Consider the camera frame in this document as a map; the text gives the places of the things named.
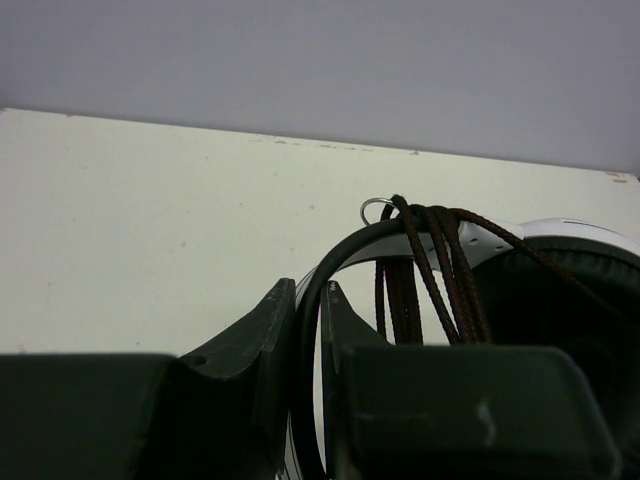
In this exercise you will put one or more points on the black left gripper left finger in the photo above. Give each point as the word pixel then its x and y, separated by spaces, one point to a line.
pixel 218 412

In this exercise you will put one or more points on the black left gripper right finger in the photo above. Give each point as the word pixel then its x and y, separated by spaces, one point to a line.
pixel 454 412

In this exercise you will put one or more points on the white and black headphones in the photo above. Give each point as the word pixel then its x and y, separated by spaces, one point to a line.
pixel 437 276

